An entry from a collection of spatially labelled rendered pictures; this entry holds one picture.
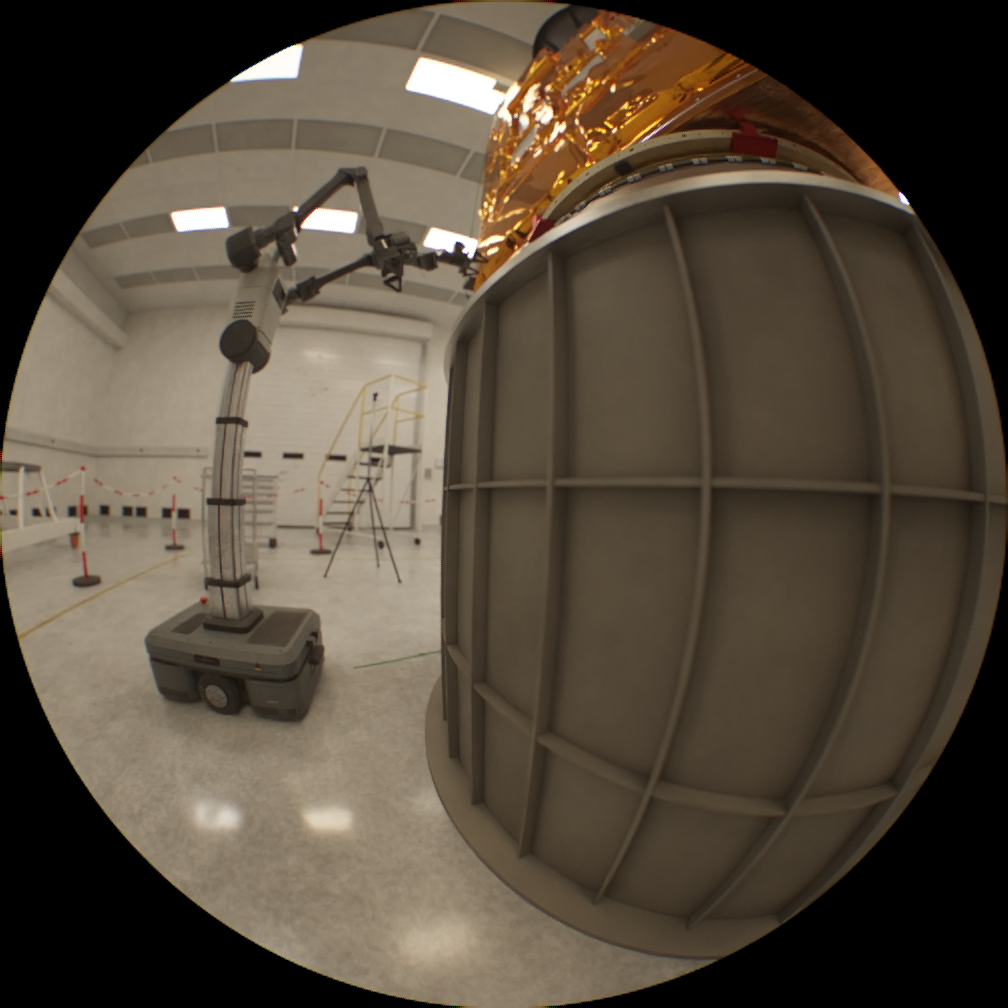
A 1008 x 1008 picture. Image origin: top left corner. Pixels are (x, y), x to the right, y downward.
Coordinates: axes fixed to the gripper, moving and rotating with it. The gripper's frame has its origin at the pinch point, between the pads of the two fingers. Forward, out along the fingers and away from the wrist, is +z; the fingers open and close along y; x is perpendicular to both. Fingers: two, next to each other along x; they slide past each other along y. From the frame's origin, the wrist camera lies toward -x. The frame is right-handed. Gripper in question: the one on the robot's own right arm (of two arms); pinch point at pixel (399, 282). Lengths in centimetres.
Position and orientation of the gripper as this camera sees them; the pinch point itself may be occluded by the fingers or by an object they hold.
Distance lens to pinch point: 121.9
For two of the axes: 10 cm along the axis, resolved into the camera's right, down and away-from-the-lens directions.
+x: -8.4, 4.7, -2.6
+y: -3.1, -0.2, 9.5
